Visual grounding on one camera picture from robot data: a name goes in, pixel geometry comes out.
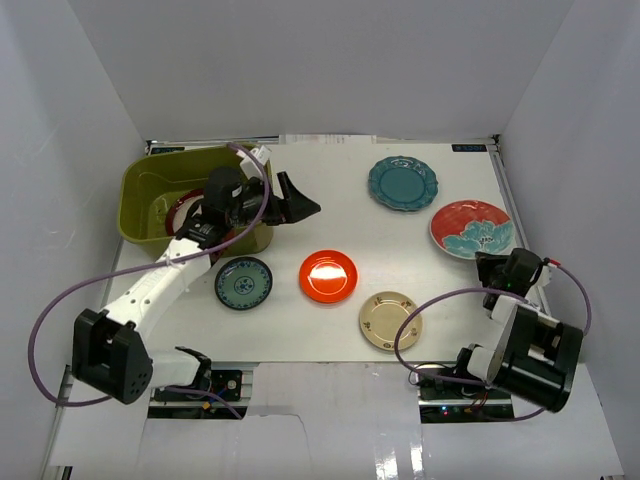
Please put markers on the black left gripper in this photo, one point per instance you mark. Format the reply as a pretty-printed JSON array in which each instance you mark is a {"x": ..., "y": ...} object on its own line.
[{"x": 275, "y": 206}]

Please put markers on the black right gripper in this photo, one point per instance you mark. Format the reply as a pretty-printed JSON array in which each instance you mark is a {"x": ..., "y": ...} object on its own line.
[{"x": 484, "y": 262}]

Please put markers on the red and teal floral plate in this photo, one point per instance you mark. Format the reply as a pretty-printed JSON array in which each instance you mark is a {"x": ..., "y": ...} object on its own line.
[{"x": 465, "y": 227}]

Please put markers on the teal scalloped plate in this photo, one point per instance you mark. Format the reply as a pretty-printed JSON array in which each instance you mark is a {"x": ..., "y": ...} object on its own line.
[{"x": 403, "y": 183}]

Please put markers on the dark red rimmed cream plate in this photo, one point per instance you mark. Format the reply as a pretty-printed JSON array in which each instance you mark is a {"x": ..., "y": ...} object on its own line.
[{"x": 177, "y": 213}]

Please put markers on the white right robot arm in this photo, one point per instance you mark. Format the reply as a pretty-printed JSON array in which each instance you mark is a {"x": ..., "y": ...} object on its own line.
[{"x": 536, "y": 355}]

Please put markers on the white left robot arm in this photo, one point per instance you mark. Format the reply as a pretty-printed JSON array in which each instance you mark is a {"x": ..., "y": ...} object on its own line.
[{"x": 109, "y": 346}]

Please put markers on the olive green plastic bin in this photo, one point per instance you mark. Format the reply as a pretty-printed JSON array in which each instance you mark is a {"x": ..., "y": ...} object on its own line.
[{"x": 152, "y": 184}]

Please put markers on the white paper sheets at back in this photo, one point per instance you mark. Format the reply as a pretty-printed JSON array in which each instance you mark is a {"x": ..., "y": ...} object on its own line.
[{"x": 326, "y": 139}]

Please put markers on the orange glossy plate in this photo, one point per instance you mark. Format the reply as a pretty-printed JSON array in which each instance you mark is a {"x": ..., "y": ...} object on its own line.
[{"x": 328, "y": 276}]

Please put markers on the green blue patterned small plate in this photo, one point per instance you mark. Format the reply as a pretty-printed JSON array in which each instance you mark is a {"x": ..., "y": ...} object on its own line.
[{"x": 243, "y": 283}]

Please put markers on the cream floral plate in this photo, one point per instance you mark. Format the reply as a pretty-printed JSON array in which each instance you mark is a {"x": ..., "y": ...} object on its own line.
[{"x": 381, "y": 316}]

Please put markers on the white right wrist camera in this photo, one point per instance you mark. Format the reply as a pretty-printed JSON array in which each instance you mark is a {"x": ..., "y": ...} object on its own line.
[{"x": 543, "y": 274}]

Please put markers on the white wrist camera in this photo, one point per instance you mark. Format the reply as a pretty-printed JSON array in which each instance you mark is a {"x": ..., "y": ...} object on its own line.
[
  {"x": 543, "y": 274},
  {"x": 254, "y": 164}
]

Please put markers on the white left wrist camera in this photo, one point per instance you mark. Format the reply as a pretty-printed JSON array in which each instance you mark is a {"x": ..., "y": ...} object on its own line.
[{"x": 254, "y": 164}]

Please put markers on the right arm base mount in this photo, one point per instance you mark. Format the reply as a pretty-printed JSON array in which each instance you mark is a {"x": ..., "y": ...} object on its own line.
[{"x": 443, "y": 402}]

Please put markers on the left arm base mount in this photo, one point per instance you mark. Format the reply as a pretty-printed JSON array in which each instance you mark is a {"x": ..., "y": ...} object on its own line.
[{"x": 233, "y": 386}]

